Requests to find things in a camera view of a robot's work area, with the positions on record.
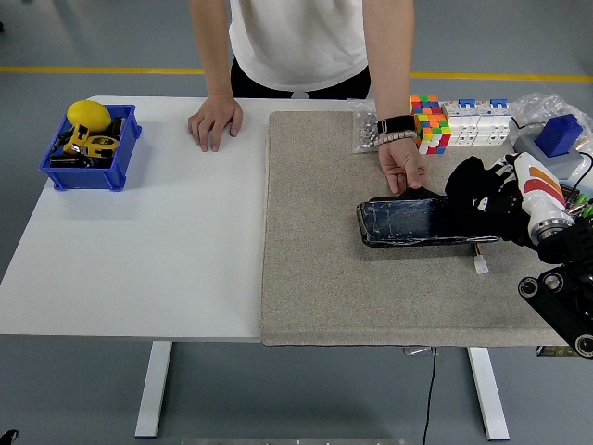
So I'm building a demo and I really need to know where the yellow tape measure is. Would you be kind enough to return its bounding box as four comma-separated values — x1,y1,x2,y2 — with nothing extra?
82,133,120,159

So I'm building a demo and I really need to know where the crumpled clear plastic bag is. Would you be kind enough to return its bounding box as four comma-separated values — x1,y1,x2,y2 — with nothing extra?
509,91,593,154

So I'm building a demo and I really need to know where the grey box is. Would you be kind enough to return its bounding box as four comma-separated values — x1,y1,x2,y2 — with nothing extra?
512,132,587,182

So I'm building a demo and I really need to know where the yellow lemon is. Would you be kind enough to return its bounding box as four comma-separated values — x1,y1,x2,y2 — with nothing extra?
66,99,113,133

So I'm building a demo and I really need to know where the blue plastic bin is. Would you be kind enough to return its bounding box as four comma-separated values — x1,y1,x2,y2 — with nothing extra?
38,104,144,193

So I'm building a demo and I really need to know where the person's right hand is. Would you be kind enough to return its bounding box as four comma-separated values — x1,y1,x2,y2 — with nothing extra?
187,95,245,153

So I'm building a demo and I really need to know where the clear bag of metal nuts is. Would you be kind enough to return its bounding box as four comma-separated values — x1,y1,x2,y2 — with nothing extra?
347,98,381,155

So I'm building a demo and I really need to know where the multicolour puzzle cube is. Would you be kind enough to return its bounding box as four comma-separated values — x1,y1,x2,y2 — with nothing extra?
413,112,453,156
410,95,441,117

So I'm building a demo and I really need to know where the thin black hanging cable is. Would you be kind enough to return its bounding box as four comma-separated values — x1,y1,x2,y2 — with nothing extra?
421,345,439,445

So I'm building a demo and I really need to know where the white table leg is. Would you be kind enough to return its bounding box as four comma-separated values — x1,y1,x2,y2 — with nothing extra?
466,345,511,441
133,341,173,439

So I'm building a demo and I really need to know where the person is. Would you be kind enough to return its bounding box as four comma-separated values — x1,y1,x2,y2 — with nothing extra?
229,0,372,99

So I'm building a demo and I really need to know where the grey-brown mat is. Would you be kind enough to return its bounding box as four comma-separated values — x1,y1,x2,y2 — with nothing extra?
260,109,586,348

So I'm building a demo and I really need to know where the black wristwatch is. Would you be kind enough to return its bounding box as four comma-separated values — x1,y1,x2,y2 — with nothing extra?
374,114,417,134

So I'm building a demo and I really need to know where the white circuit breaker blue tab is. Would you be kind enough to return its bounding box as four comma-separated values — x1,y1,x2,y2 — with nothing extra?
476,98,513,147
442,98,481,147

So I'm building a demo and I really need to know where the person's left hand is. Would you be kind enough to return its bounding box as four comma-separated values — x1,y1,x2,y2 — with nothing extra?
377,138,428,195

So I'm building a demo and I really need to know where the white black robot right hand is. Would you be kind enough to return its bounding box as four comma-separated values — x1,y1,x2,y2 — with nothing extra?
472,151,575,233

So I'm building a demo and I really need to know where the bead bracelet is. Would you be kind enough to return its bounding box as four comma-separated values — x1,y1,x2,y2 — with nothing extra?
373,130,418,147

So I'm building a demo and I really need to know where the yellow black hand tool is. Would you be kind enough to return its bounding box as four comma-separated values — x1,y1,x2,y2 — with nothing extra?
62,123,92,155

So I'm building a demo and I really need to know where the blue block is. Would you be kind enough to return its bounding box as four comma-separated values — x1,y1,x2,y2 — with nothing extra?
536,114,583,159

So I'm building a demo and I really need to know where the black glossy display panel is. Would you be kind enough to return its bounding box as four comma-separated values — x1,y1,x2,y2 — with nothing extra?
355,187,501,249

